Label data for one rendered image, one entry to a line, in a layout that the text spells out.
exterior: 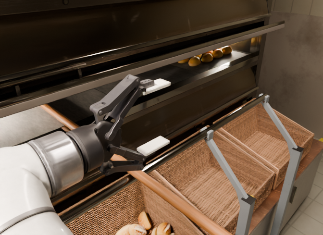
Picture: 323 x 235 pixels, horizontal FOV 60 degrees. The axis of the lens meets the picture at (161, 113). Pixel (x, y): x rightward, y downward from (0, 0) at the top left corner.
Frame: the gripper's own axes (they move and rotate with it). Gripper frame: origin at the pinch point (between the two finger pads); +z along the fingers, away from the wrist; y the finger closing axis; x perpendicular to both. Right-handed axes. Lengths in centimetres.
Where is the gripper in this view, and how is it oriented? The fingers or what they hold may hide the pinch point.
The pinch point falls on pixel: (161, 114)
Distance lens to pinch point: 58.6
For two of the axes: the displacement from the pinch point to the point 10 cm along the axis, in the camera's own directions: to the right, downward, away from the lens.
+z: 7.1, -3.3, 6.2
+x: 7.0, 3.3, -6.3
